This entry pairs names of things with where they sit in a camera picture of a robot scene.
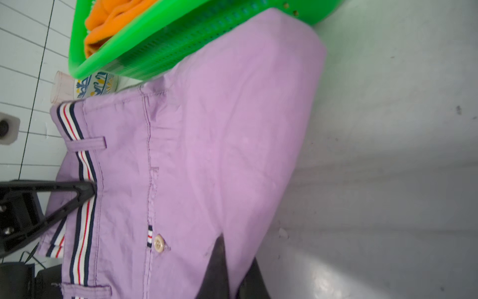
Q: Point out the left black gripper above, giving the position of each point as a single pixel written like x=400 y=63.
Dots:
x=22 y=221

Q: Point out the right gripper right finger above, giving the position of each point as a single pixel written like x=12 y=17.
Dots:
x=253 y=286

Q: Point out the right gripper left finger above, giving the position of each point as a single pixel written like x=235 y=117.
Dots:
x=215 y=284

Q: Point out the purple pants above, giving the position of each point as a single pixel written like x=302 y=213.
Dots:
x=207 y=149

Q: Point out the green plastic basket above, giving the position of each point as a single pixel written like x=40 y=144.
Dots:
x=168 y=31

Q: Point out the orange pants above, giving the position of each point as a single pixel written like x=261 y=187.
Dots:
x=107 y=18

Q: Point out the pink plastic cup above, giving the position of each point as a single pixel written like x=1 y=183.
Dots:
x=63 y=88

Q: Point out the blue patterned plate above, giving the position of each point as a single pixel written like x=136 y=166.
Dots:
x=99 y=83

